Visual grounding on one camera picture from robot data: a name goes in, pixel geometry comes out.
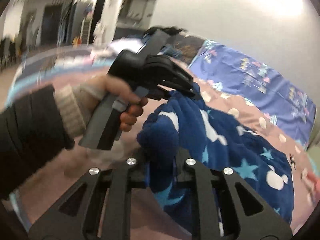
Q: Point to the navy star fleece pajama top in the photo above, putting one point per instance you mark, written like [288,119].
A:
[217,140]

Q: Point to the black left sleeve forearm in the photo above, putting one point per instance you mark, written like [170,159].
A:
[34,129]

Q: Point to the person left hand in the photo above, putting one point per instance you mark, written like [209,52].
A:
[92,92]

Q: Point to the brown patterned headboard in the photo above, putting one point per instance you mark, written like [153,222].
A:
[183,48]

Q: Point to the black garment on headboard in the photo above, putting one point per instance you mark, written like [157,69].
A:
[172,31]

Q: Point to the white ladder rack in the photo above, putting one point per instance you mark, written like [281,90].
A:
[85,31]

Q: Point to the purple tree print pillow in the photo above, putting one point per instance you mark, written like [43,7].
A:
[233,72]

